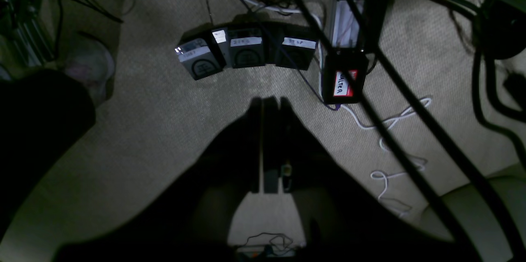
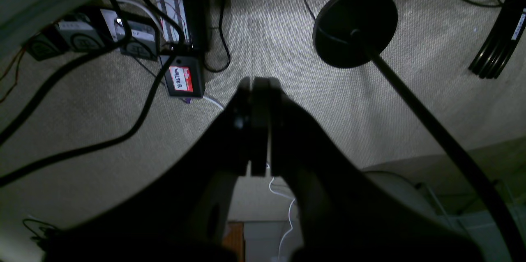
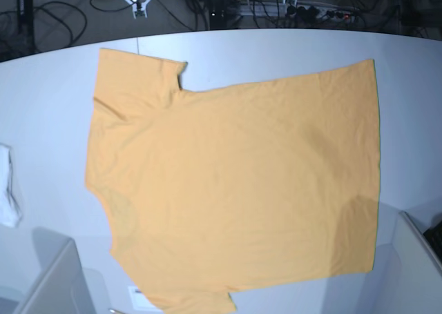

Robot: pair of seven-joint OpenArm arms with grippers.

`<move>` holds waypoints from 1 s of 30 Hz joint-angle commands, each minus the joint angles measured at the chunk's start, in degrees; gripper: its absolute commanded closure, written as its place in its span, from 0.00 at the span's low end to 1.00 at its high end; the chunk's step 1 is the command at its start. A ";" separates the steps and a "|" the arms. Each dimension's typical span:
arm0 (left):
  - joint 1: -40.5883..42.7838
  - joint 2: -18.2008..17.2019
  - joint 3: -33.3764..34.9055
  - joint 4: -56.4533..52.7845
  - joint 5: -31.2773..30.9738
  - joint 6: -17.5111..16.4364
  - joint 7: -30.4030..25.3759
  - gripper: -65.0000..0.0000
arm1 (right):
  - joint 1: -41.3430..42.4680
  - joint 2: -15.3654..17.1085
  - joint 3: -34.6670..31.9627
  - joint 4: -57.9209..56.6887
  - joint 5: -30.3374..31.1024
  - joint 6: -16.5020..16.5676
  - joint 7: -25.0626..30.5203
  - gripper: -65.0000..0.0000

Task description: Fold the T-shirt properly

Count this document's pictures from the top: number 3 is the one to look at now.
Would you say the orange T-shirt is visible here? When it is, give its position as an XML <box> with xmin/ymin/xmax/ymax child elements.
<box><xmin>86</xmin><ymin>49</ymin><xmax>381</xmax><ymax>313</ymax></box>

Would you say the grey box left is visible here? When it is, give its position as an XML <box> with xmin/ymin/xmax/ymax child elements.
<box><xmin>15</xmin><ymin>238</ymin><xmax>96</xmax><ymax>314</ymax></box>

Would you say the grey box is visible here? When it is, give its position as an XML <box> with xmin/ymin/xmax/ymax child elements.
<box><xmin>15</xmin><ymin>238</ymin><xmax>96</xmax><ymax>314</ymax></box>
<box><xmin>372</xmin><ymin>212</ymin><xmax>441</xmax><ymax>313</ymax></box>

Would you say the white crumpled cloth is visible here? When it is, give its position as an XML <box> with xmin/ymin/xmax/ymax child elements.
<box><xmin>1</xmin><ymin>144</ymin><xmax>22</xmax><ymax>228</ymax></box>

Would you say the grey box right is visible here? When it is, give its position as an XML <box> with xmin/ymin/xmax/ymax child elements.
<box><xmin>372</xmin><ymin>212</ymin><xmax>441</xmax><ymax>313</ymax></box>

